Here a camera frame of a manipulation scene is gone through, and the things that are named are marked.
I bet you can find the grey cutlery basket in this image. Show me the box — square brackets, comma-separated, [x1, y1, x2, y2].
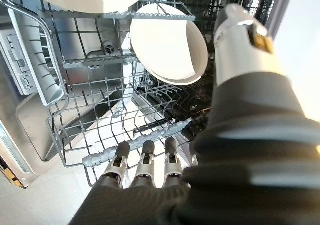
[7, 6, 67, 107]

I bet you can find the stainless steel dishwasher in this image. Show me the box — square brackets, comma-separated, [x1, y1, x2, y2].
[0, 0, 296, 189]

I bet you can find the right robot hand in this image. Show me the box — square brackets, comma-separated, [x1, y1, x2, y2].
[69, 3, 320, 225]

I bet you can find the wire dishwasher rack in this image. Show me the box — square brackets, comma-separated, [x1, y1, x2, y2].
[0, 0, 216, 189]

